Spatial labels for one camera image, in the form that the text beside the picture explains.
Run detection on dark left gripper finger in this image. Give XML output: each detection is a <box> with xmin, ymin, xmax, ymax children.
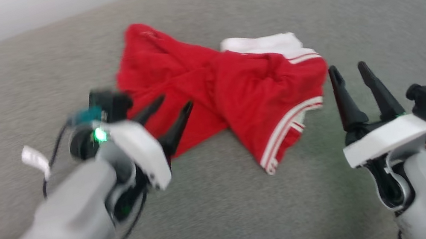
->
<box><xmin>129</xmin><ymin>94</ymin><xmax>170</xmax><ymax>128</ymax></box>
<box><xmin>152</xmin><ymin>100</ymin><xmax>202</xmax><ymax>160</ymax></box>

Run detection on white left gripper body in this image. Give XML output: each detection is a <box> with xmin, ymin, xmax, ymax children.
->
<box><xmin>66</xmin><ymin>112</ymin><xmax>175</xmax><ymax>205</ymax></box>

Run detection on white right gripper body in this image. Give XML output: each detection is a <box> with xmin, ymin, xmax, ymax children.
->
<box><xmin>338</xmin><ymin>109</ymin><xmax>426</xmax><ymax>170</ymax></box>

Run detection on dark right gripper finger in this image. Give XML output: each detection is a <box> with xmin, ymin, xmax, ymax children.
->
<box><xmin>327</xmin><ymin>61</ymin><xmax>371</xmax><ymax>134</ymax></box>
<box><xmin>356</xmin><ymin>55</ymin><xmax>407</xmax><ymax>125</ymax></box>

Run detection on red shorts with white stripes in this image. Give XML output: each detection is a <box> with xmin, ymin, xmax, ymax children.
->
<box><xmin>107</xmin><ymin>0</ymin><xmax>344</xmax><ymax>198</ymax></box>

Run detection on grey fabric sofa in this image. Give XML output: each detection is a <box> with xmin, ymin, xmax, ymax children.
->
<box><xmin>0</xmin><ymin>0</ymin><xmax>426</xmax><ymax>239</ymax></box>

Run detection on teal left cable connector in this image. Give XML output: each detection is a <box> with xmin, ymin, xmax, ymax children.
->
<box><xmin>67</xmin><ymin>105</ymin><xmax>105</xmax><ymax>127</ymax></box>

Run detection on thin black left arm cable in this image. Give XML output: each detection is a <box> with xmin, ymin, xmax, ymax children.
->
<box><xmin>32</xmin><ymin>110</ymin><xmax>156</xmax><ymax>239</ymax></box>

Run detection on white cable tag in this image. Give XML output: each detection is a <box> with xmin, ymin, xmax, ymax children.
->
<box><xmin>20</xmin><ymin>142</ymin><xmax>53</xmax><ymax>184</ymax></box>

